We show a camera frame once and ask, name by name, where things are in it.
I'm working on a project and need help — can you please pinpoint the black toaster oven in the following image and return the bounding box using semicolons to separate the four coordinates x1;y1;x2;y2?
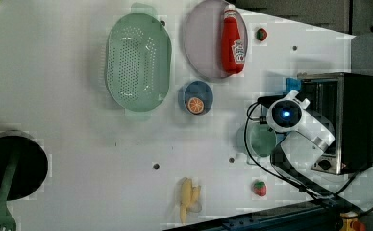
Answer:
288;72;373;175

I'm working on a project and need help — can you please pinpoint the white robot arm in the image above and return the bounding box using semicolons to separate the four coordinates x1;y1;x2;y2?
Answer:
266;90;336;187

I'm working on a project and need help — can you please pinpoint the orange slice toy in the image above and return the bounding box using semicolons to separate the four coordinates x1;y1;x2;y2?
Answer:
186;97;205;115

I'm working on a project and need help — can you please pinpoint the blue small bowl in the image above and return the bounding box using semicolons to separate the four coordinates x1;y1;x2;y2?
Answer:
178;81;213;116

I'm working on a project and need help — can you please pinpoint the red ketchup bottle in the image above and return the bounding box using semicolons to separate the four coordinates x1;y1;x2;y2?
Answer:
221;4;245;75

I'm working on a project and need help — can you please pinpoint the peeled banana toy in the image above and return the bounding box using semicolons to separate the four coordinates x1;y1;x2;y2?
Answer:
180;178;202;224

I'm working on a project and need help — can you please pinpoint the green oval colander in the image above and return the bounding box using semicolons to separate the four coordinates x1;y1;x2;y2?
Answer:
105;3;172;121

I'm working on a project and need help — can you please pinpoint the strawberry toy near banana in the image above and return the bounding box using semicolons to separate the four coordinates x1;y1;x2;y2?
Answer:
253;181;267;197

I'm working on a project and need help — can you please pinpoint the strawberry toy near plate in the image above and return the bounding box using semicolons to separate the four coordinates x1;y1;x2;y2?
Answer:
256;28;268;41

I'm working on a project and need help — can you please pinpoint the black utensil holder cup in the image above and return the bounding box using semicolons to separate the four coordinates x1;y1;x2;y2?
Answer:
0;130;49;201

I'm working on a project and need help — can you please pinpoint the green spatula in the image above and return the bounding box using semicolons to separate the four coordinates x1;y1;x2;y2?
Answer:
0;152;20;231

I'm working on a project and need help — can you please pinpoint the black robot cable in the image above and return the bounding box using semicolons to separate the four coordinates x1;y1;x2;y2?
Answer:
243;101;373;216

